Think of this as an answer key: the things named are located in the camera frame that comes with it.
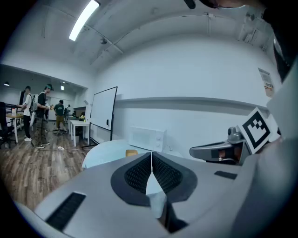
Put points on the gray backpack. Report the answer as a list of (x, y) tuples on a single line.
[(35, 103)]

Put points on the yellow flower bouquet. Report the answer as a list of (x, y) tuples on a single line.
[(82, 117)]

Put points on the white plastic bottle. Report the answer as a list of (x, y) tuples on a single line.
[(14, 112)]

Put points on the round glass table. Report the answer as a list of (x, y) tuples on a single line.
[(104, 153)]

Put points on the white trash bin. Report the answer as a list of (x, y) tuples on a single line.
[(77, 138)]

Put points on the wooden-top desk white frame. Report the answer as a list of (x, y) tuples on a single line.
[(14, 115)]

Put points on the white rectangular table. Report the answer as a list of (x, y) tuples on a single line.
[(80, 122)]

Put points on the black pendant lamp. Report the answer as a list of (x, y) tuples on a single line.
[(6, 84)]

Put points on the black office chair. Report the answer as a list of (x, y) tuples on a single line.
[(3, 120)]

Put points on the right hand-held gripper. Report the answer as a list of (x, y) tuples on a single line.
[(256, 130)]

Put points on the white microwave oven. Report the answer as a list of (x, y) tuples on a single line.
[(144, 138)]

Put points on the whiteboard on black stand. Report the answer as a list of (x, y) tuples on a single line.
[(102, 109)]

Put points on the long ceiling light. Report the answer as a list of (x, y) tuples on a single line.
[(83, 19)]

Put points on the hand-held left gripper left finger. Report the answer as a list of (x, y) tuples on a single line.
[(104, 209)]

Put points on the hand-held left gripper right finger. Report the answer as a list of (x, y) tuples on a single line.
[(205, 197)]

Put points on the wall poster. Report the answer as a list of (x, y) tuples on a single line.
[(266, 82)]

